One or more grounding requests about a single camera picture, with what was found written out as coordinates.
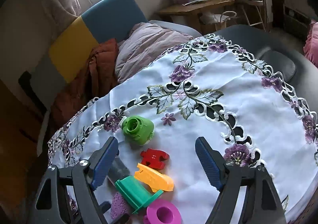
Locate papers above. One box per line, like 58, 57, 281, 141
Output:
182, 0, 213, 6

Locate wooden desk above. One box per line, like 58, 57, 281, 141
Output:
158, 0, 235, 33

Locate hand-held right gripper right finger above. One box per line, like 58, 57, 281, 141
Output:
195, 136, 287, 224

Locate rust brown blanket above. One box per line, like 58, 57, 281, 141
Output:
51, 38, 120, 127

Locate white floral embroidered tablecloth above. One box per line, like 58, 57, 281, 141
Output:
47, 33, 318, 224

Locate dark cabinet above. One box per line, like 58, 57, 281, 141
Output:
281, 3, 311, 38

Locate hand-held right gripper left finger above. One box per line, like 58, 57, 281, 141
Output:
32, 136, 119, 224

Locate purple textured toy piece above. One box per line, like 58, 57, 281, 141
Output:
110, 192, 132, 221

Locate red puzzle-shaped toy piece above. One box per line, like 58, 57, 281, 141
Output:
140, 148, 170, 171

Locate grey leather seat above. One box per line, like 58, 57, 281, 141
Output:
214, 24, 318, 105

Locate magenta plastic spool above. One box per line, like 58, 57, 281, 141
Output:
143, 199, 183, 224

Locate teal plastic toy roller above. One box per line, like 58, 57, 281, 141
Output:
115, 175, 164, 214

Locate blue and yellow headboard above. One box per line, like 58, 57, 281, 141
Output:
30, 0, 149, 85

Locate pink cushion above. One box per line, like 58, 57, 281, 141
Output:
303, 21, 318, 60

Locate grey pillow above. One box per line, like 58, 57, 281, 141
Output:
115, 22, 194, 84

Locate orange plastic toy mould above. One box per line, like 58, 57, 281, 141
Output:
134, 163, 175, 193

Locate grey plastic cylinder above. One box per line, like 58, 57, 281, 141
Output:
107, 157, 131, 186

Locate green plastic toy mould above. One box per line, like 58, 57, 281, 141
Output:
121, 116, 155, 146

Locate white bag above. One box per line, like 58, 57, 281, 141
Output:
201, 11, 236, 25

